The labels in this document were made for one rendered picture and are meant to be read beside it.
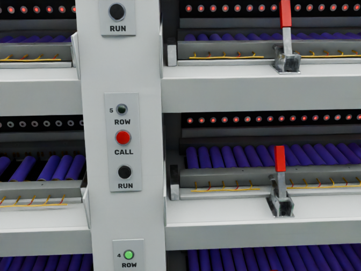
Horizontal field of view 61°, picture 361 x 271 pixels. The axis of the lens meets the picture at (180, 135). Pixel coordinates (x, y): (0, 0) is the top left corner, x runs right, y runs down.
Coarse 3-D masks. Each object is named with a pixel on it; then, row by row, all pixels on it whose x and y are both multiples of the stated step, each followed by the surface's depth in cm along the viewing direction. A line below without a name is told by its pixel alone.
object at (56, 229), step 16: (16, 160) 53; (0, 208) 43; (16, 208) 43; (32, 208) 43; (48, 208) 43; (64, 208) 43; (80, 208) 43; (0, 224) 40; (16, 224) 40; (32, 224) 40; (48, 224) 40; (64, 224) 40; (80, 224) 40; (0, 240) 40; (16, 240) 40; (32, 240) 40; (48, 240) 40; (64, 240) 40; (80, 240) 40; (0, 256) 41
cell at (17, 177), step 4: (28, 156) 51; (32, 156) 51; (24, 160) 50; (28, 160) 50; (32, 160) 50; (20, 164) 49; (24, 164) 49; (28, 164) 49; (32, 164) 50; (20, 168) 48; (24, 168) 48; (28, 168) 49; (16, 172) 47; (20, 172) 47; (24, 172) 47; (28, 172) 49; (12, 176) 46; (16, 176) 46; (20, 176) 46; (24, 176) 47; (16, 180) 46; (20, 180) 46
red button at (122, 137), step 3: (120, 132) 37; (123, 132) 37; (126, 132) 37; (117, 135) 37; (120, 135) 37; (123, 135) 37; (126, 135) 37; (117, 138) 37; (120, 138) 37; (123, 138) 37; (126, 138) 37; (120, 141) 37; (123, 141) 37; (126, 141) 37; (123, 144) 37
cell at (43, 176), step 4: (52, 156) 51; (56, 156) 51; (48, 160) 50; (52, 160) 50; (56, 160) 50; (60, 160) 51; (48, 164) 49; (52, 164) 49; (56, 164) 50; (44, 168) 48; (48, 168) 48; (52, 168) 48; (44, 172) 47; (48, 172) 47; (52, 172) 48; (40, 176) 46; (44, 176) 46; (48, 176) 46; (48, 180) 46
